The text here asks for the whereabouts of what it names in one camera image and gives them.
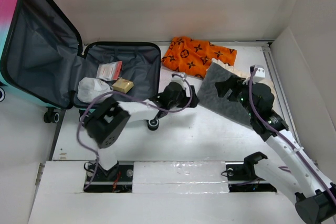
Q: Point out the teal pink suitcase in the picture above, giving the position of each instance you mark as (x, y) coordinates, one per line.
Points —
(43, 58)

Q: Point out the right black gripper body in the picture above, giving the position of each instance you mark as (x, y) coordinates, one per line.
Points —
(240, 93)

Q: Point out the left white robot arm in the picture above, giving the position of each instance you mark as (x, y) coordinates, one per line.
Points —
(105, 123)

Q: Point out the white face mask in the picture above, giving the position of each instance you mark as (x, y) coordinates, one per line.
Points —
(90, 88)

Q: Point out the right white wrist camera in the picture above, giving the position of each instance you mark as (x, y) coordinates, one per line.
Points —
(259, 72)

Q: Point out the yellow small box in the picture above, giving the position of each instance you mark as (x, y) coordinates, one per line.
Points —
(123, 85)

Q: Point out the clear red zip bag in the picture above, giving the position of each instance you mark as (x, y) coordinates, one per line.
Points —
(109, 71)

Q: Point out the orange patterned plush blanket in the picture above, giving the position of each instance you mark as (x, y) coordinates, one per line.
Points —
(194, 57)

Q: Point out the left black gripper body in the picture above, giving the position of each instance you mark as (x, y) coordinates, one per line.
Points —
(180, 101)

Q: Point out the white foam cover plate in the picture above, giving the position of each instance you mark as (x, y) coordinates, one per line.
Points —
(197, 177)

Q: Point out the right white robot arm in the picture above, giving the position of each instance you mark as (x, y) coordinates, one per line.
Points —
(311, 192)

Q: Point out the aluminium frame rail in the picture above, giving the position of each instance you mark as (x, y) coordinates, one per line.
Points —
(309, 140)

